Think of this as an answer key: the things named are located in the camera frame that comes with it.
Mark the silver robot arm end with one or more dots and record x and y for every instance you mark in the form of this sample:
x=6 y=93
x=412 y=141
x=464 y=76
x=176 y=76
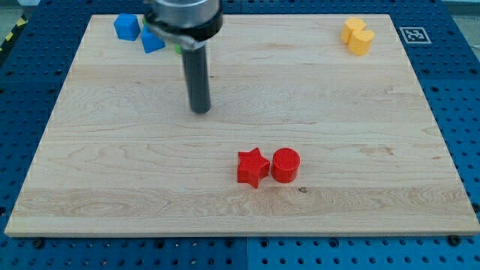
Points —
x=187 y=23

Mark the red star block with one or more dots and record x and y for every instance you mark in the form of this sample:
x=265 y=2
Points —
x=252 y=167

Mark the red cylinder block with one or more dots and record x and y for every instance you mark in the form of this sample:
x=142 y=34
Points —
x=285 y=165

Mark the wooden board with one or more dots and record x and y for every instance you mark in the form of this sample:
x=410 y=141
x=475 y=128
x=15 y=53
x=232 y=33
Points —
x=123 y=155

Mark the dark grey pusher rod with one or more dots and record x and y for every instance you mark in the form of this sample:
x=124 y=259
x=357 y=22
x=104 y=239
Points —
x=197 y=79

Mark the green block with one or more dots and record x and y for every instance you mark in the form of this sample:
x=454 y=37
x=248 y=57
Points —
x=178 y=50

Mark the blue wedge block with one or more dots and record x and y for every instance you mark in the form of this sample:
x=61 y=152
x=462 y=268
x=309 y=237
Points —
x=151 y=42

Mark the yellow heart block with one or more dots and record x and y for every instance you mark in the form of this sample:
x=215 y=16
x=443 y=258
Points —
x=360 y=42

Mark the yellow pentagon block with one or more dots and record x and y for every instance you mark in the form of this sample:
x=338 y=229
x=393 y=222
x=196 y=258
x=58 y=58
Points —
x=351 y=24

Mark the blue cube block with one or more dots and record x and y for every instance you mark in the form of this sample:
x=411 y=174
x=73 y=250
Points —
x=127 y=27

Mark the black white fiducial marker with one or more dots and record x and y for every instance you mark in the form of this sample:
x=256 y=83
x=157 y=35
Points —
x=415 y=35

